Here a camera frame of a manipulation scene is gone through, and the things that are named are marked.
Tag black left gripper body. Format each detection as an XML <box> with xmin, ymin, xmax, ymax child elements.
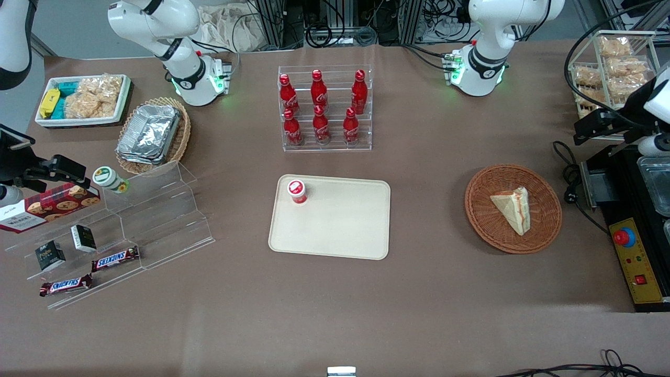
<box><xmin>611</xmin><ymin>77</ymin><xmax>658</xmax><ymax>143</ymax></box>

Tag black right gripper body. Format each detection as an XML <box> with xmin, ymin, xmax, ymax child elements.
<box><xmin>0</xmin><ymin>125</ymin><xmax>36</xmax><ymax>185</ymax></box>

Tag triangular sandwich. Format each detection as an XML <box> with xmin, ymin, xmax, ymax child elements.
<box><xmin>490</xmin><ymin>186</ymin><xmax>531</xmax><ymax>236</ymax></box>

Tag oval wicker basket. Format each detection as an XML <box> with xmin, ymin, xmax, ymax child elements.
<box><xmin>115</xmin><ymin>97</ymin><xmax>192</xmax><ymax>176</ymax></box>

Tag round brown wicker basket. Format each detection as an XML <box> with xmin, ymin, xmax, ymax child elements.
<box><xmin>464</xmin><ymin>164</ymin><xmax>563</xmax><ymax>255</ymax></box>

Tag beige plastic tray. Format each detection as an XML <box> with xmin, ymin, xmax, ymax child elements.
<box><xmin>268</xmin><ymin>174</ymin><xmax>392</xmax><ymax>261</ymax></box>

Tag red tartan cookie box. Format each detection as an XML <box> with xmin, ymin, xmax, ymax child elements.
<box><xmin>0</xmin><ymin>183</ymin><xmax>101</xmax><ymax>234</ymax></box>

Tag green lid yogurt cup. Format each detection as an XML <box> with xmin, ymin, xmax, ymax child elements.
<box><xmin>93</xmin><ymin>166</ymin><xmax>129</xmax><ymax>194</ymax></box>

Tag white rectangular snack bin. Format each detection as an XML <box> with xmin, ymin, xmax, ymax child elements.
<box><xmin>35</xmin><ymin>74</ymin><xmax>132</xmax><ymax>129</ymax></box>

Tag yellow snack packet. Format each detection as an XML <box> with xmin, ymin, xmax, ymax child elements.
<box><xmin>40</xmin><ymin>88</ymin><xmax>61</xmax><ymax>119</ymax></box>

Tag clear glass container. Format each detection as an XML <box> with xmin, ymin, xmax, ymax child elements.
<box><xmin>637</xmin><ymin>156</ymin><xmax>670</xmax><ymax>217</ymax></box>

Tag small black box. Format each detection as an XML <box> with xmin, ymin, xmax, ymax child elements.
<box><xmin>71</xmin><ymin>225</ymin><xmax>97</xmax><ymax>253</ymax></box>
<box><xmin>35</xmin><ymin>241</ymin><xmax>66</xmax><ymax>272</ymax></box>

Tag large clear bag rice crackers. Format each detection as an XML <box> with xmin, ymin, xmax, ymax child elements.
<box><xmin>64</xmin><ymin>74</ymin><xmax>124</xmax><ymax>120</ymax></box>

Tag stack of foil containers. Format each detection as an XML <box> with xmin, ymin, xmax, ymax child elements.
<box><xmin>116</xmin><ymin>104</ymin><xmax>182</xmax><ymax>166</ymax></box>

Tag snickers chocolate bar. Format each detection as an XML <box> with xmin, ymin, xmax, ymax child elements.
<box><xmin>92</xmin><ymin>246</ymin><xmax>140</xmax><ymax>273</ymax></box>
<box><xmin>40</xmin><ymin>274</ymin><xmax>93</xmax><ymax>297</ymax></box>

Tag clear acrylic stepped display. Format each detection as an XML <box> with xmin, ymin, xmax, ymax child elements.
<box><xmin>5</xmin><ymin>161</ymin><xmax>216</xmax><ymax>311</ymax></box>

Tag black machine with yellow panel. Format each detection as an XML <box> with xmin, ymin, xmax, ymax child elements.
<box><xmin>580</xmin><ymin>142</ymin><xmax>670</xmax><ymax>313</ymax></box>

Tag cream cloth bag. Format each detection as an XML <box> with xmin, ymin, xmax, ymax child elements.
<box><xmin>196</xmin><ymin>4</ymin><xmax>262</xmax><ymax>53</ymax></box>

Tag red cola bottle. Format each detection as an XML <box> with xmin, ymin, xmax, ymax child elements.
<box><xmin>283</xmin><ymin>109</ymin><xmax>303</xmax><ymax>147</ymax></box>
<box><xmin>312</xmin><ymin>105</ymin><xmax>331</xmax><ymax>145</ymax></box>
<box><xmin>311</xmin><ymin>69</ymin><xmax>329</xmax><ymax>111</ymax></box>
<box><xmin>279</xmin><ymin>74</ymin><xmax>300</xmax><ymax>115</ymax></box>
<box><xmin>351</xmin><ymin>69</ymin><xmax>368</xmax><ymax>115</ymax></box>
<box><xmin>343</xmin><ymin>108</ymin><xmax>360</xmax><ymax>145</ymax></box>

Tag red lid small cup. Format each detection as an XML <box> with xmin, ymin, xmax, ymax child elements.
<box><xmin>287</xmin><ymin>180</ymin><xmax>308</xmax><ymax>205</ymax></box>

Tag clear acrylic bottle rack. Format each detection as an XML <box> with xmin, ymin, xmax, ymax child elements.
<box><xmin>277</xmin><ymin>64</ymin><xmax>373</xmax><ymax>153</ymax></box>

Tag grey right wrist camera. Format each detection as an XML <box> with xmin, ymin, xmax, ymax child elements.
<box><xmin>0</xmin><ymin>184</ymin><xmax>25</xmax><ymax>208</ymax></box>

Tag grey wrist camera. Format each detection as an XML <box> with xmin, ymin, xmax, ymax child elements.
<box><xmin>0</xmin><ymin>184</ymin><xmax>25</xmax><ymax>208</ymax></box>
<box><xmin>638</xmin><ymin>134</ymin><xmax>670</xmax><ymax>158</ymax></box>

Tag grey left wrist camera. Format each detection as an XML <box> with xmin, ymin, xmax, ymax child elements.
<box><xmin>638</xmin><ymin>134</ymin><xmax>670</xmax><ymax>158</ymax></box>

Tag black power cable with plug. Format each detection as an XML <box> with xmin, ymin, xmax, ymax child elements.
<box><xmin>553</xmin><ymin>140</ymin><xmax>611</xmax><ymax>235</ymax></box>

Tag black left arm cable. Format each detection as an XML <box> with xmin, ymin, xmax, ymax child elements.
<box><xmin>564</xmin><ymin>0</ymin><xmax>670</xmax><ymax>129</ymax></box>

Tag white wire rack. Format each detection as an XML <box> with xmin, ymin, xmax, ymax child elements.
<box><xmin>568</xmin><ymin>30</ymin><xmax>661</xmax><ymax>140</ymax></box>

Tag black floor cable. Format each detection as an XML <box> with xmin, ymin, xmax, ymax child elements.
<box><xmin>495</xmin><ymin>349</ymin><xmax>670</xmax><ymax>377</ymax></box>

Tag coiled black background cable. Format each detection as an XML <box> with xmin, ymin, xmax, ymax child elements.
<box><xmin>305</xmin><ymin>21</ymin><xmax>336</xmax><ymax>49</ymax></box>

